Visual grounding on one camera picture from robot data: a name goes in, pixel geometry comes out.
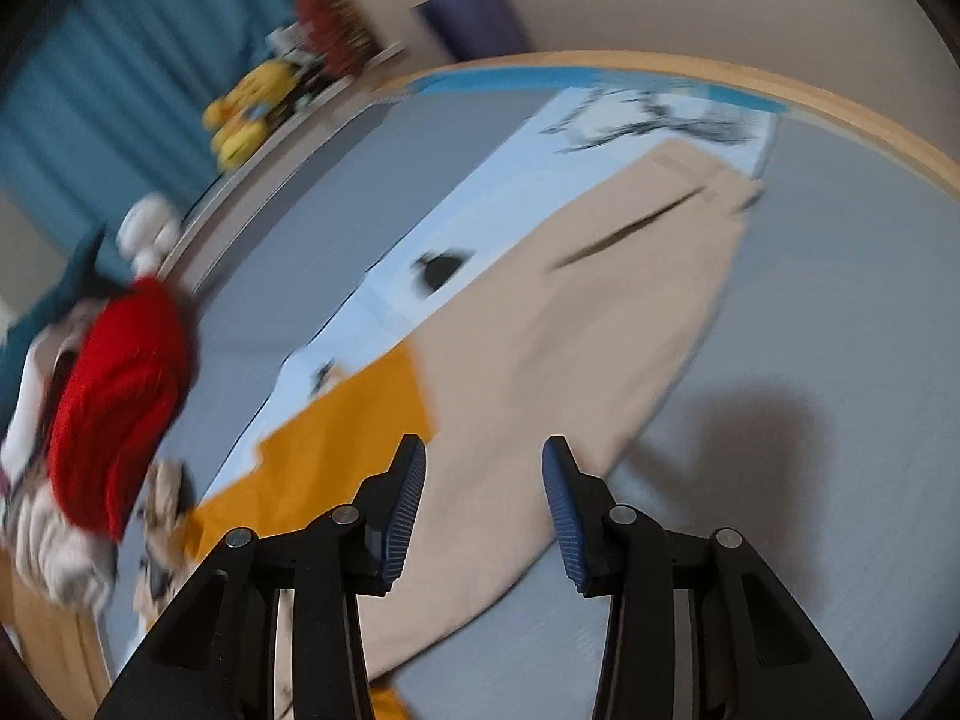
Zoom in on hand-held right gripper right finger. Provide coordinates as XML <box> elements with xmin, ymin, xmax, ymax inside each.
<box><xmin>541</xmin><ymin>435</ymin><xmax>875</xmax><ymax>720</ymax></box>

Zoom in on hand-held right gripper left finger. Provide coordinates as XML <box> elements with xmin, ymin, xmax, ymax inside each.
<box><xmin>94</xmin><ymin>435</ymin><xmax>428</xmax><ymax>720</ymax></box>

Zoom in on beige and orange garment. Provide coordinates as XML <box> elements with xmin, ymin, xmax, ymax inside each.
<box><xmin>191</xmin><ymin>136</ymin><xmax>767</xmax><ymax>720</ymax></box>

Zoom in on patterned beige cloth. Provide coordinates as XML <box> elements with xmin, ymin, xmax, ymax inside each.
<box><xmin>135</xmin><ymin>461</ymin><xmax>200</xmax><ymax>616</ymax></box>

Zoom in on light blue printed sheet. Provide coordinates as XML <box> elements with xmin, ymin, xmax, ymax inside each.
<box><xmin>217</xmin><ymin>67</ymin><xmax>788</xmax><ymax>496</ymax></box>

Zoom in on red knitted blanket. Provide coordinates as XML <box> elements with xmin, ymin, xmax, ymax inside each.
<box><xmin>49</xmin><ymin>277</ymin><xmax>194</xmax><ymax>541</ymax></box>

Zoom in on grey bed mattress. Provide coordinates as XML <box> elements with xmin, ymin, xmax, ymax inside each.
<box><xmin>97</xmin><ymin>90</ymin><xmax>960</xmax><ymax>720</ymax></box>

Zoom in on white headboard ledge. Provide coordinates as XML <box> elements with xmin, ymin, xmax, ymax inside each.
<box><xmin>161</xmin><ymin>41</ymin><xmax>410</xmax><ymax>293</ymax></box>

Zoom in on dark red bag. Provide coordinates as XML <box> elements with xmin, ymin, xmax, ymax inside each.
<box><xmin>294</xmin><ymin>0</ymin><xmax>376</xmax><ymax>80</ymax></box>

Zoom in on purple rolled mat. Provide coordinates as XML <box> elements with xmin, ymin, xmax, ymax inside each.
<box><xmin>416</xmin><ymin>0</ymin><xmax>530</xmax><ymax>65</ymax></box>

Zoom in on blue curtain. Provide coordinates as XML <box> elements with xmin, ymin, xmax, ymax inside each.
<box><xmin>0</xmin><ymin>0</ymin><xmax>301</xmax><ymax>248</ymax></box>

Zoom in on wooden bed frame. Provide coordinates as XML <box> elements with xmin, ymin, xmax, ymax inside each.
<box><xmin>367</xmin><ymin>51</ymin><xmax>960</xmax><ymax>203</ymax></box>

